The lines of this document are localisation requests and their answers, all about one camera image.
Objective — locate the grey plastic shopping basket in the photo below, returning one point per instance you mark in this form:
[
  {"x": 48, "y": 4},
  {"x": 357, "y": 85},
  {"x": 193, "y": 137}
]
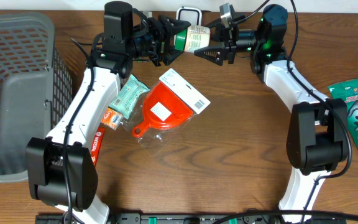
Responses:
[{"x": 36, "y": 88}]

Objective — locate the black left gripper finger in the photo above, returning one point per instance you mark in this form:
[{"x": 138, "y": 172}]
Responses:
[
  {"x": 171, "y": 55},
  {"x": 172, "y": 26}
]

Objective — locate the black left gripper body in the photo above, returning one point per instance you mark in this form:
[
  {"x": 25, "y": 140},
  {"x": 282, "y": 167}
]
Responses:
[{"x": 160, "y": 40}]

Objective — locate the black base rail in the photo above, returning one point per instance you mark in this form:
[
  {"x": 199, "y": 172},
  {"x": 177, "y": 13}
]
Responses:
[{"x": 135, "y": 218}]

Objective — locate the red tool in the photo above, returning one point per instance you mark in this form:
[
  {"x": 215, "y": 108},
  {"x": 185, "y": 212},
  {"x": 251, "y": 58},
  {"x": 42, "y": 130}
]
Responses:
[{"x": 163, "y": 111}]

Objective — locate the small orange snack box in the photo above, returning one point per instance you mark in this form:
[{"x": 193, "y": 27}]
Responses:
[{"x": 112, "y": 118}]

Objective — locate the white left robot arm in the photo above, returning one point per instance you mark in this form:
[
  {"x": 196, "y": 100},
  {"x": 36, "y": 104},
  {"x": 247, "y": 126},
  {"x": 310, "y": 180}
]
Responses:
[{"x": 61, "y": 171}]

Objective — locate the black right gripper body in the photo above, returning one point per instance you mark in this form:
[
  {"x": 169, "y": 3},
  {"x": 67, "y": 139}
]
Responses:
[{"x": 229, "y": 41}]

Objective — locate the teal wet wipes pack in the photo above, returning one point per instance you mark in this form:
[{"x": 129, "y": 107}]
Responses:
[{"x": 128, "y": 96}]

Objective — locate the green lid jar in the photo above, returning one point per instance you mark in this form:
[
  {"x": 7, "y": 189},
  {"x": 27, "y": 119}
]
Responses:
[{"x": 193, "y": 38}]

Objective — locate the red coffee stick packet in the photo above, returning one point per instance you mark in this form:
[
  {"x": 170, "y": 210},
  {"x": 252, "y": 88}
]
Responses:
[{"x": 96, "y": 144}]

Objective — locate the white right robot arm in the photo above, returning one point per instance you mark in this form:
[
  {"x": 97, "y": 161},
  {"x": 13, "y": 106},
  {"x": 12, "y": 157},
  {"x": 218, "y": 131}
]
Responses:
[{"x": 318, "y": 144}]

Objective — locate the white barcode scanner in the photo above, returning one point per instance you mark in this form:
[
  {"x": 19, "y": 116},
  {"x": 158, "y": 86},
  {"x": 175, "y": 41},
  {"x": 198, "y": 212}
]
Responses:
[{"x": 191, "y": 14}]

